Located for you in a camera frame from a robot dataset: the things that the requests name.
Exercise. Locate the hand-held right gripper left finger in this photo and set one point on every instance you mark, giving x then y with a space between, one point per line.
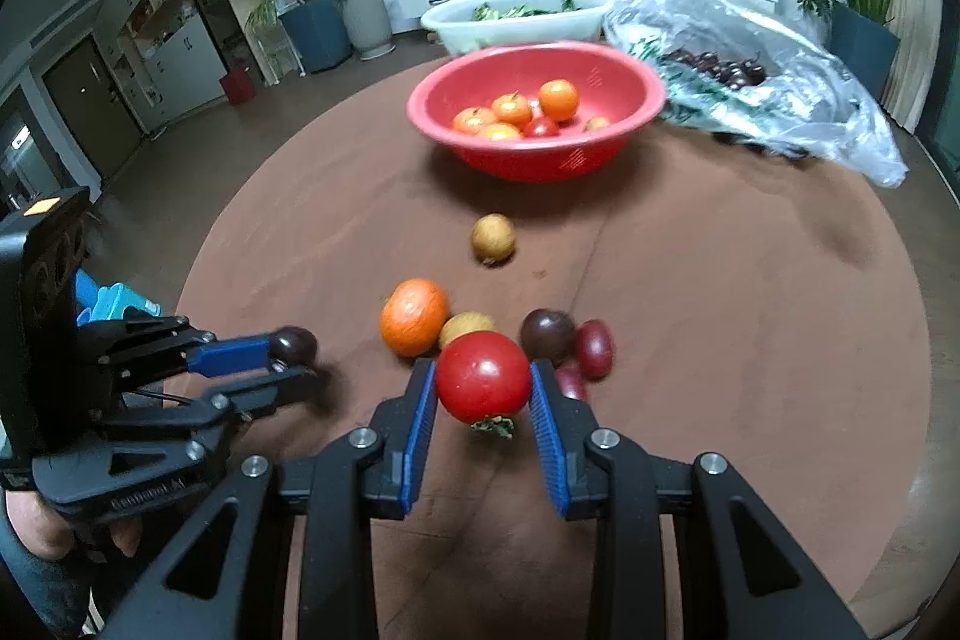
420 430

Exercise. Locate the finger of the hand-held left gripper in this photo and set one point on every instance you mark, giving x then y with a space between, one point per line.
232 355
277 385

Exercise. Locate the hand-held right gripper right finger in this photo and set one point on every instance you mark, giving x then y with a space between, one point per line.
547 437

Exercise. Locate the dark purple plum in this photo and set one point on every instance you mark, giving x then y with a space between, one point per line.
547 334
294 346

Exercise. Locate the dark red grape tomato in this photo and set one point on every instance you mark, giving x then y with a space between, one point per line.
594 347
574 383

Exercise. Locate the round red tomato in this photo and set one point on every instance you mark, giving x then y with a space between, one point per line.
541 127
484 377

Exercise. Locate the orange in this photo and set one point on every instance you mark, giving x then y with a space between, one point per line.
470 120
512 106
559 99
499 132
414 317

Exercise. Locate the brown longan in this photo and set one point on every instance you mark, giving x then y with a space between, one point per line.
493 239
597 123
465 326

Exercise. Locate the red plastic basin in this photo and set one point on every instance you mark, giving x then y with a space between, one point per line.
525 156

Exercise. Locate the person's left hand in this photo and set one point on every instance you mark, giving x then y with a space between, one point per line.
45 527

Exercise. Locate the dark brown door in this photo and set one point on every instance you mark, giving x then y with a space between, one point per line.
82 108

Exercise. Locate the red waste bin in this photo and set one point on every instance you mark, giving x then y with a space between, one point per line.
238 85

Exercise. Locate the small plant grey pot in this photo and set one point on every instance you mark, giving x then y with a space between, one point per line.
367 14

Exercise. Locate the white plastic basin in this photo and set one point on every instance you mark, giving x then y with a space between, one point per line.
465 29

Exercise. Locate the pile of dark cherries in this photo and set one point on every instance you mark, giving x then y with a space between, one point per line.
716 66

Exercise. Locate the green leafy vegetables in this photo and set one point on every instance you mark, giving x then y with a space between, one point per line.
517 10

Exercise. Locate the clear plastic bag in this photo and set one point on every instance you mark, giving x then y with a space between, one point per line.
787 70

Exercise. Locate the beige curtain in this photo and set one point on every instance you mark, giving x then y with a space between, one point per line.
911 25

